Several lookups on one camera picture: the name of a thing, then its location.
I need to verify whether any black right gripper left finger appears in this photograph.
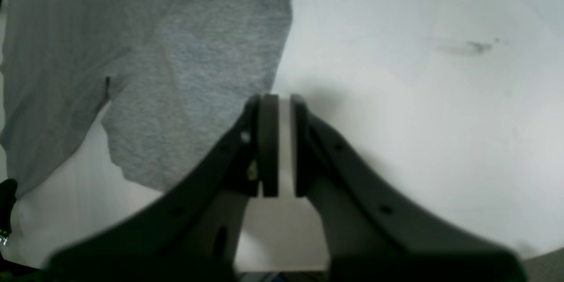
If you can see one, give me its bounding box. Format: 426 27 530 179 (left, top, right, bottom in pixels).
44 94 279 282

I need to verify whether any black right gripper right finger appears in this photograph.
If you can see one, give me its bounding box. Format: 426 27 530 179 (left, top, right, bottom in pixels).
290 95 527 282

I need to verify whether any grey t-shirt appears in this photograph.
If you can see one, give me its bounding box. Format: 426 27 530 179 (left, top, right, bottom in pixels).
1 0 292 198

